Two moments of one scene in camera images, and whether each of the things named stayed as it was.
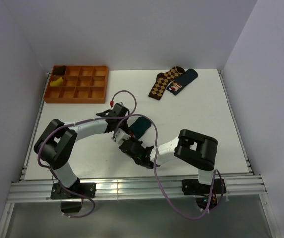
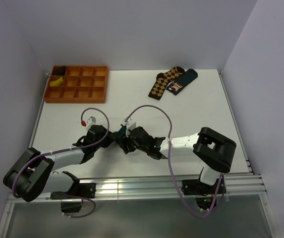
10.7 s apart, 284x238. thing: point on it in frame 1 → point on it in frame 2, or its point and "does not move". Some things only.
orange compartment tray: [83, 84] does not move
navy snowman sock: [176, 85] does not move
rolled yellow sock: [58, 83] does not move
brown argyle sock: [162, 80] does not move
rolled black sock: [59, 71] does not move
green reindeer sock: [140, 128] → [120, 134]
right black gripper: [140, 143] → [123, 145]
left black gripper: [126, 128] → [110, 140]
